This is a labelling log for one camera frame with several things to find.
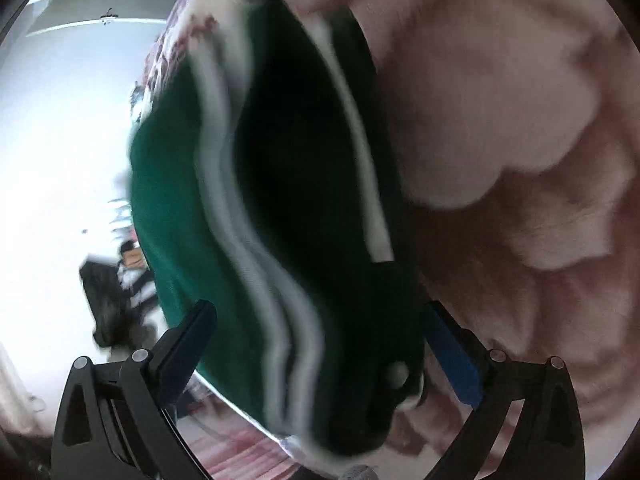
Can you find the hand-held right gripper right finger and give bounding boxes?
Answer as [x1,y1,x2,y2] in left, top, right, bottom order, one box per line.
[421,301,587,480]

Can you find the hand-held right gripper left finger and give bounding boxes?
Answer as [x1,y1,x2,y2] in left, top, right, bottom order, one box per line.
[50,299,219,480]

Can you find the green white varsity jacket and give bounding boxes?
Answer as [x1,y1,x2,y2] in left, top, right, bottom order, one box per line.
[128,0,427,462]

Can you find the pink floor mat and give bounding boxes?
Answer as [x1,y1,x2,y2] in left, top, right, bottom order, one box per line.
[175,410,306,480]

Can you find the floral purple bed blanket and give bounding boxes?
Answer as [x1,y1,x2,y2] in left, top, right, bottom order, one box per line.
[142,0,640,480]

